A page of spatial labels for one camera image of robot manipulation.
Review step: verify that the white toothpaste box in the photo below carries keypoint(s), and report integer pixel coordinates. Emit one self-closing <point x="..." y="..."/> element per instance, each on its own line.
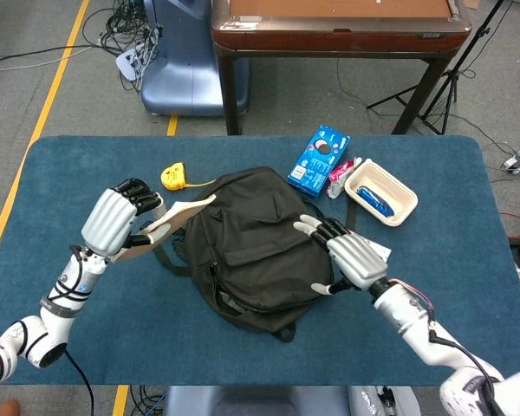
<point x="383" y="252"/>

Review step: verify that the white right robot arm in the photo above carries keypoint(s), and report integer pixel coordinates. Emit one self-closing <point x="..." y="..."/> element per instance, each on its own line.
<point x="416" y="333"/>

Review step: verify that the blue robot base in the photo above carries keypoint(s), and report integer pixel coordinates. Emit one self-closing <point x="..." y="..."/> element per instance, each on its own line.
<point x="186" y="78"/>

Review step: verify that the yellow tape measure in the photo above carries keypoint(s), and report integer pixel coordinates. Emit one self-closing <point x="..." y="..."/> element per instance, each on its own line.
<point x="173" y="177"/>

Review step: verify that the grey robot torso base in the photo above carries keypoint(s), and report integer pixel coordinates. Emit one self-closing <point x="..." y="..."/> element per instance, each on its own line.
<point x="242" y="401"/>

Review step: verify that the blue cookie box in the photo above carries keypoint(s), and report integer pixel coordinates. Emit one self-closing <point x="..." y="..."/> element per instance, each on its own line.
<point x="316" y="167"/>

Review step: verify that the black tripod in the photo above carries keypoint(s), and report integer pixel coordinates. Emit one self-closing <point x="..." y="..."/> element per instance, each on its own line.
<point x="452" y="74"/>

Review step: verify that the blue table cover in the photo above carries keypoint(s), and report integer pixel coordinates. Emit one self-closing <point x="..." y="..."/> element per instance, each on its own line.
<point x="134" y="325"/>

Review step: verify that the brown mahjong table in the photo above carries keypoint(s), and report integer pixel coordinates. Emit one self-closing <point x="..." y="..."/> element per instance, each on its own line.
<point x="329" y="41"/>

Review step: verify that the black fabric backpack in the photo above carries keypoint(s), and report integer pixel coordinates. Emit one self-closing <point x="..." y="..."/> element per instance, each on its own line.
<point x="251" y="242"/>

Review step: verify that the brown shoe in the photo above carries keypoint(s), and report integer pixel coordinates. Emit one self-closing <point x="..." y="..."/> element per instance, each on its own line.
<point x="8" y="409"/>

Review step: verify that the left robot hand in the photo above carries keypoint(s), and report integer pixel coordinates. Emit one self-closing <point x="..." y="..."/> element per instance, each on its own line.
<point x="108" y="221"/>

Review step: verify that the cream plastic container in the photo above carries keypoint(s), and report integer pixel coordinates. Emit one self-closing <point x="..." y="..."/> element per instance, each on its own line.
<point x="372" y="175"/>

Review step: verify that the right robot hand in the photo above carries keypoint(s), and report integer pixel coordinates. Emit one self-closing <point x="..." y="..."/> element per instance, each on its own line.
<point x="357" y="260"/>

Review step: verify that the blue packet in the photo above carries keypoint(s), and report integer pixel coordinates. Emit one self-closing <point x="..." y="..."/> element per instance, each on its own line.
<point x="375" y="200"/>

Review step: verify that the pink white snack packet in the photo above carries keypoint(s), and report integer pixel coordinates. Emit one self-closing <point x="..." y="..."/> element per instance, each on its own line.
<point x="340" y="175"/>

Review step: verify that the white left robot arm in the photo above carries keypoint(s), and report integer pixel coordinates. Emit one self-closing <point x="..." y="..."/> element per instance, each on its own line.
<point x="47" y="329"/>

